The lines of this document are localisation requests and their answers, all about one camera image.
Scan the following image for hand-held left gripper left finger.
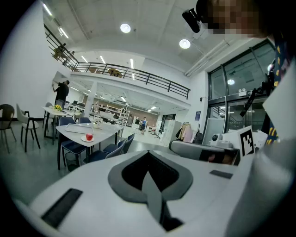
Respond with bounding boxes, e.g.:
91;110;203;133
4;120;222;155
108;150;149;203

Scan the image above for white rectangular table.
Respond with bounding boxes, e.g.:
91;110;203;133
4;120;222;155
41;106;82;139

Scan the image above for grey marble dining table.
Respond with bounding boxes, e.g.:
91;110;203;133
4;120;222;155
55;122;122;171

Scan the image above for glass entrance door wall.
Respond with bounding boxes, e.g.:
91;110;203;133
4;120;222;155
207;38;277;139

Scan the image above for white cabinet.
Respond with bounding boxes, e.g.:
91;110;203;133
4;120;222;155
159;120;183;147

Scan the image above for person's black jersey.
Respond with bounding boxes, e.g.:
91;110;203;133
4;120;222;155
263;32;296;145

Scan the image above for dark mesh waste bin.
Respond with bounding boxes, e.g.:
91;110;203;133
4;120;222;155
64;151;81;172

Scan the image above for person's right hand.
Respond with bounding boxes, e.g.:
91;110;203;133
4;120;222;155
208;153;234;165

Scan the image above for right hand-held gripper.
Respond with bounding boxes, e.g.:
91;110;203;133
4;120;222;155
168;125;255;166

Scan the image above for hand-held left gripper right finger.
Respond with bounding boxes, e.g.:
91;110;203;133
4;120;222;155
148;150;194;202

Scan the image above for coat rack with clothes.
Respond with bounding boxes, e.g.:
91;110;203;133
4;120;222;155
175;122;194;142

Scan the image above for black head-worn camera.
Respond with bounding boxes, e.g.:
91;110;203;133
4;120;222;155
182;8;202;33

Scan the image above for large white board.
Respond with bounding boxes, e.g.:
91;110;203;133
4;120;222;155
52;70;70;86

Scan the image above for white storage shelving racks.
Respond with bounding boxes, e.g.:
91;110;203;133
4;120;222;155
92;99;130;127

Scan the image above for brown round-back chair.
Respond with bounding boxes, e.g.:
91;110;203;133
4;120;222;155
0;104;17;154

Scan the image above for grey serving tray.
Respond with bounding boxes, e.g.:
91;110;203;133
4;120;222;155
65;123;94;135

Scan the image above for grey padded chair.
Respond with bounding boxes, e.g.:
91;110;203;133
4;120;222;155
43;102;54;129

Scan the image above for pale chair with black frame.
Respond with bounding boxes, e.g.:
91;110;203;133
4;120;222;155
16;103;41;153

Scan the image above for person's head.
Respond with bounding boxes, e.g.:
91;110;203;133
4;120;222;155
196;0;278;39

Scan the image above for black mezzanine railing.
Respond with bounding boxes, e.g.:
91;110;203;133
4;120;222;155
43;23;191;100

